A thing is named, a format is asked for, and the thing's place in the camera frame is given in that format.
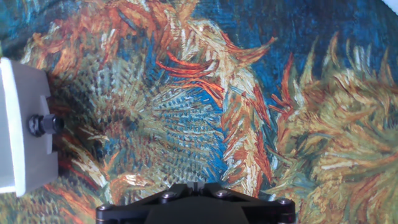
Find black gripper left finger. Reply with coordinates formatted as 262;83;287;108
95;182;197;224

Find black drawer knob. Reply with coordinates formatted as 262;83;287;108
28;114;65;138

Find sunflower painting print cloth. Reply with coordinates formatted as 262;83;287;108
0;0;398;224

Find white drawer with black knob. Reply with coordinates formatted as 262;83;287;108
0;57;60;198

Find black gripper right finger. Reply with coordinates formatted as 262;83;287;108
196;182;296;224

